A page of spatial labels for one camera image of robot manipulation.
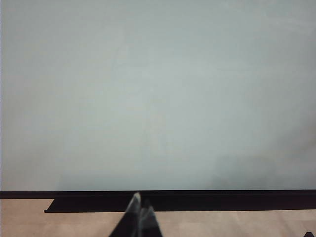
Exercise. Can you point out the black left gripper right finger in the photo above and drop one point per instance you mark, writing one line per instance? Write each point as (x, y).
(149, 224)

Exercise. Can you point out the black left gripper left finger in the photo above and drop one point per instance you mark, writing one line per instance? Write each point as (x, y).
(128, 222)

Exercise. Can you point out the long black pen tray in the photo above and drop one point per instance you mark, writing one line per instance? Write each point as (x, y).
(222, 204)

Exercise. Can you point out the black pointed object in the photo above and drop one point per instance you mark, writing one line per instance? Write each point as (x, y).
(310, 235)

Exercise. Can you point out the white glass whiteboard black frame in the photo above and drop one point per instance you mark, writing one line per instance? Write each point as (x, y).
(153, 93)

